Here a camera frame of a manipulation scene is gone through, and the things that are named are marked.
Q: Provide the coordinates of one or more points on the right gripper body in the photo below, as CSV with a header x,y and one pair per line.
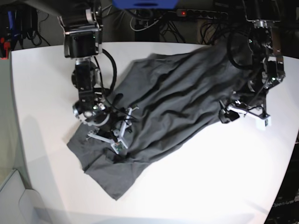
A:
x,y
114,127

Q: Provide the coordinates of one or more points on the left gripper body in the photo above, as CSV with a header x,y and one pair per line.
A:
x,y
247,102

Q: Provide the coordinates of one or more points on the dark grey t-shirt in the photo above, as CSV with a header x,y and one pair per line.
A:
x,y
177,95

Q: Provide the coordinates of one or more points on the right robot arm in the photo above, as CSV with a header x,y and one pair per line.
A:
x,y
81,21

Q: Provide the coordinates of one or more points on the black power strip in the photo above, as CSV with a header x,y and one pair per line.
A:
x,y
201,14

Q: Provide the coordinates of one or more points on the grey chair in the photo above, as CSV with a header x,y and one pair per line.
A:
x,y
19,205

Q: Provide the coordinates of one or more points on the blue box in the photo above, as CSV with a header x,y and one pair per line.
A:
x,y
145,4

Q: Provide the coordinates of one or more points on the red clamp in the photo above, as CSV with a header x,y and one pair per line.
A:
x,y
5,46

